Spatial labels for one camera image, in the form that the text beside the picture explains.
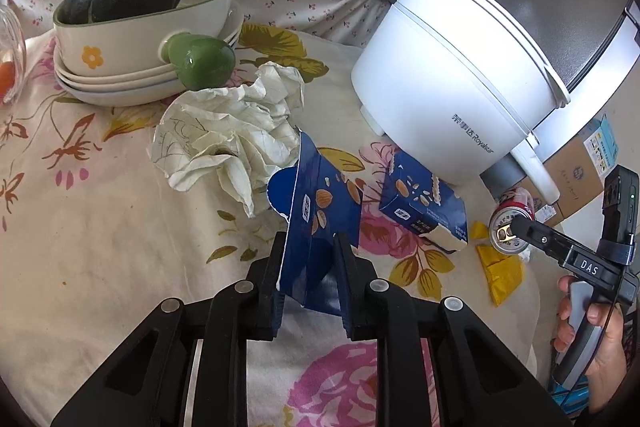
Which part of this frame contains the dark blue snack box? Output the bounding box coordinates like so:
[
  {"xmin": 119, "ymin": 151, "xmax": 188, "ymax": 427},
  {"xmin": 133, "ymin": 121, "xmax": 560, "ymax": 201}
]
[{"xmin": 378, "ymin": 151, "xmax": 470, "ymax": 256}]

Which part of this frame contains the white electric cooking pot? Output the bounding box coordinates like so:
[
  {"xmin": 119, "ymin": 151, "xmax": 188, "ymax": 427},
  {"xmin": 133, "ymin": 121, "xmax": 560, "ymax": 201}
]
[{"xmin": 349, "ymin": 0, "xmax": 572, "ymax": 204}]

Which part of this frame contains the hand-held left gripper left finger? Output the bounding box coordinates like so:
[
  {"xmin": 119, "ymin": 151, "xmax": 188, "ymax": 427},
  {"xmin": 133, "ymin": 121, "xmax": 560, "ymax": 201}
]
[{"xmin": 50, "ymin": 232, "xmax": 287, "ymax": 427}]

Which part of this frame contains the glass jar with wooden lid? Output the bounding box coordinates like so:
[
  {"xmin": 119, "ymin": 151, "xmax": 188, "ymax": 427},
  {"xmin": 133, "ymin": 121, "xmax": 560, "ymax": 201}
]
[{"xmin": 0, "ymin": 3, "xmax": 28, "ymax": 106}]

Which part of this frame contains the torn dark blue carton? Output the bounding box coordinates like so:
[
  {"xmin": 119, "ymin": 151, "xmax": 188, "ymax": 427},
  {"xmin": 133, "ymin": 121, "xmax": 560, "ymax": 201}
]
[{"xmin": 266, "ymin": 129, "xmax": 364, "ymax": 314}]

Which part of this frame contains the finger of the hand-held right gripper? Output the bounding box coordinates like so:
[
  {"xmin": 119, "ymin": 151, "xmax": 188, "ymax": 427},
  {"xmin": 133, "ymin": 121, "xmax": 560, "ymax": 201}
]
[{"xmin": 509, "ymin": 216, "xmax": 576, "ymax": 269}]

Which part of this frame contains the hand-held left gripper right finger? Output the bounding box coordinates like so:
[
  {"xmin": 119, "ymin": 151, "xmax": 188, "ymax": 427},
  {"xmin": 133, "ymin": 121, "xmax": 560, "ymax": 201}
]
[{"xmin": 334, "ymin": 232, "xmax": 572, "ymax": 427}]

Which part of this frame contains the white bowl with green handle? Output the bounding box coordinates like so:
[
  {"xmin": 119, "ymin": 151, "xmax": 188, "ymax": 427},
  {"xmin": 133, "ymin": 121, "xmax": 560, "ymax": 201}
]
[{"xmin": 52, "ymin": 0, "xmax": 237, "ymax": 90}]

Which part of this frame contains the cardboard box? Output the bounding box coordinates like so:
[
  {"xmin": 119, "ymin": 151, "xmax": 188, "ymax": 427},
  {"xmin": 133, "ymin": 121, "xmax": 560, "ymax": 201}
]
[{"xmin": 520, "ymin": 117, "xmax": 622, "ymax": 229}]

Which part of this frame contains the person's right hand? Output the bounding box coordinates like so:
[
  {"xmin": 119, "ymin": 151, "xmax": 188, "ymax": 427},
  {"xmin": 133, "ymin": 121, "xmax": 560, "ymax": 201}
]
[{"xmin": 551, "ymin": 276, "xmax": 629, "ymax": 397}]

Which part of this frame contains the yellow orange wrapper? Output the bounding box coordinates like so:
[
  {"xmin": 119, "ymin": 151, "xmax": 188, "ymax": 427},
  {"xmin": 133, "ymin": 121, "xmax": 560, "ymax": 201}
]
[{"xmin": 473, "ymin": 220, "xmax": 524, "ymax": 308}]

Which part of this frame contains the stack of white plates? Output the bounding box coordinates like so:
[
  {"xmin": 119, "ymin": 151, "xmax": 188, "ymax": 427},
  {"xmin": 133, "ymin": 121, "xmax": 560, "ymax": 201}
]
[{"xmin": 52, "ymin": 6, "xmax": 246, "ymax": 108}]

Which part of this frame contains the large floral tablecloth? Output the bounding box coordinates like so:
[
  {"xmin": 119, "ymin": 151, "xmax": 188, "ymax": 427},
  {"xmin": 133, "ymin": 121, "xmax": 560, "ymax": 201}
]
[{"xmin": 0, "ymin": 23, "xmax": 546, "ymax": 427}]

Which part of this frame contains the red drink can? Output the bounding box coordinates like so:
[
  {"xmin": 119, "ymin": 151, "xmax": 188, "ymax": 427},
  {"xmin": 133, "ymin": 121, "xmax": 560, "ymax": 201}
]
[{"xmin": 488, "ymin": 186, "xmax": 539, "ymax": 256}]

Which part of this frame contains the large crumpled white paper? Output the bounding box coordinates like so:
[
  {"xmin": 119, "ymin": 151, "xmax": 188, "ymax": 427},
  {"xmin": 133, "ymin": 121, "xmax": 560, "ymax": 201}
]
[{"xmin": 151, "ymin": 61, "xmax": 307, "ymax": 219}]

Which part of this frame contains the light blue printed box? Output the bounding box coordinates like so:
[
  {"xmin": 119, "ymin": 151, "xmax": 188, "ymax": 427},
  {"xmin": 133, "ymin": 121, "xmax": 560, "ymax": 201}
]
[{"xmin": 581, "ymin": 114, "xmax": 622, "ymax": 174}]

